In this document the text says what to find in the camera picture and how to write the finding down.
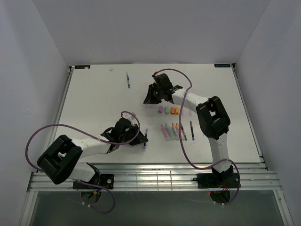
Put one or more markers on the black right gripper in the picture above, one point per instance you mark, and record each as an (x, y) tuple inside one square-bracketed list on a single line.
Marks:
[(150, 99)]

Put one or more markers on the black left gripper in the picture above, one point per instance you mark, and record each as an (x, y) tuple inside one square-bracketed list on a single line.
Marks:
[(141, 139)]

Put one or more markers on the green highlighter cap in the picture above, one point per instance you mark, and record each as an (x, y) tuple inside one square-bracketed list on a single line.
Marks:
[(167, 110)]

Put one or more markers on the purple highlighter cap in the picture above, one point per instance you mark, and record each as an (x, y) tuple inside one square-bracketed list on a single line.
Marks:
[(160, 109)]

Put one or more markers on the clear blue pen cap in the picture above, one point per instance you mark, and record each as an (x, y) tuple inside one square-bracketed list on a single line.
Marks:
[(128, 80)]

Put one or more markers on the pink highlighter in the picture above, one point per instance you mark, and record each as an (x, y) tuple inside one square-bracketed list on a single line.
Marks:
[(165, 133)]

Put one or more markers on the green highlighter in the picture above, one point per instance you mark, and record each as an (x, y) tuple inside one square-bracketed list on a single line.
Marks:
[(170, 132)]

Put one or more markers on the yellow orange highlighter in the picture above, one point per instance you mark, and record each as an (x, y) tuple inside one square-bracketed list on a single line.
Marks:
[(179, 131)]

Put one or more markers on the green ink pen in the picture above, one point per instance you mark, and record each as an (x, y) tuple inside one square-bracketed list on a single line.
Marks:
[(183, 132)]

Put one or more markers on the purple ink pen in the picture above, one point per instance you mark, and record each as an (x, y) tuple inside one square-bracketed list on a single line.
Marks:
[(192, 131)]

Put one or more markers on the blue ink pen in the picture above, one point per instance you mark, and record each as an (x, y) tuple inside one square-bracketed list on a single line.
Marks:
[(146, 140)]

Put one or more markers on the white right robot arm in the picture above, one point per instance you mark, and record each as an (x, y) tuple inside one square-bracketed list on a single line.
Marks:
[(212, 117)]

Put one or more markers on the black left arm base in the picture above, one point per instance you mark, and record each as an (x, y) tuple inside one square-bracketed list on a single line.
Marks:
[(104, 180)]

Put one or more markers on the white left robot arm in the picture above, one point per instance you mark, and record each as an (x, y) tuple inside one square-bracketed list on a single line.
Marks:
[(61, 160)]

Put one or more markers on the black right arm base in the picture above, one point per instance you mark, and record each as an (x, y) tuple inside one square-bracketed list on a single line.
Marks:
[(212, 181)]

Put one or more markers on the aluminium frame rail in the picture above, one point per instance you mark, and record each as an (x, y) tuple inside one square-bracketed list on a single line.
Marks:
[(179, 177)]

